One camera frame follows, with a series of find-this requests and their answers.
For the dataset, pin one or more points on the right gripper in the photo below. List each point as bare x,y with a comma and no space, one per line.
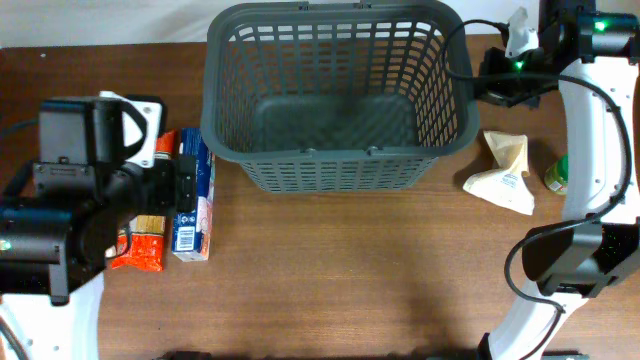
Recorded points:
492,90

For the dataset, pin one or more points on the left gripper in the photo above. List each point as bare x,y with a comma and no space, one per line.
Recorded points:
179,178

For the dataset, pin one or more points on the blue pasta box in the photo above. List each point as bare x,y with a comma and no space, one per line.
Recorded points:
192,231

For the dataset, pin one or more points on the orange spaghetti package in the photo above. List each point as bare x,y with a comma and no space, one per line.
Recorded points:
141,243

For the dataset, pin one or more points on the green lid pesto jar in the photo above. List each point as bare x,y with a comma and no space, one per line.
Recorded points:
556,176

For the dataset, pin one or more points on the beige bag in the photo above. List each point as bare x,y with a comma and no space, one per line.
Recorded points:
504,186

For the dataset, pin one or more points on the grey plastic basket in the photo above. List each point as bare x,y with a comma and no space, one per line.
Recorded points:
345,97

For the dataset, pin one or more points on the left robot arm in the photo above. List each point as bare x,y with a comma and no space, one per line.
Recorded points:
52,271

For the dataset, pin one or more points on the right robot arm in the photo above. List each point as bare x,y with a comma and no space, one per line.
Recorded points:
592,59

